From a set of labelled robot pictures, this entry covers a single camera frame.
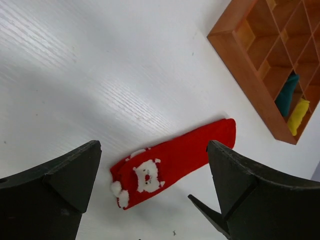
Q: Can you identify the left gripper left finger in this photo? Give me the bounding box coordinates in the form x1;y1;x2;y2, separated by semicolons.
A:
0;140;102;240

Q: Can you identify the teal sock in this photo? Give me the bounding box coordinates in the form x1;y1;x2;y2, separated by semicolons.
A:
274;74;300;117

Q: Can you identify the orange compartment tray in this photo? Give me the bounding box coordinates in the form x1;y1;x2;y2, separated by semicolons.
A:
207;0;320;145

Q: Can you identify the yellow bear sock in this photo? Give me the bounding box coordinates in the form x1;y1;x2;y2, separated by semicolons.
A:
287;98;310;136

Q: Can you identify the red sock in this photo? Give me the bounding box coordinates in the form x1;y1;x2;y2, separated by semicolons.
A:
110;118;236;210

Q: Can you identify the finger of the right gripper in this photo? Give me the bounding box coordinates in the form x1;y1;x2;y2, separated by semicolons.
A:
187;194;231;239

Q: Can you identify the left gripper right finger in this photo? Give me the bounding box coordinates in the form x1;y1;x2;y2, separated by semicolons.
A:
207;140;320;240

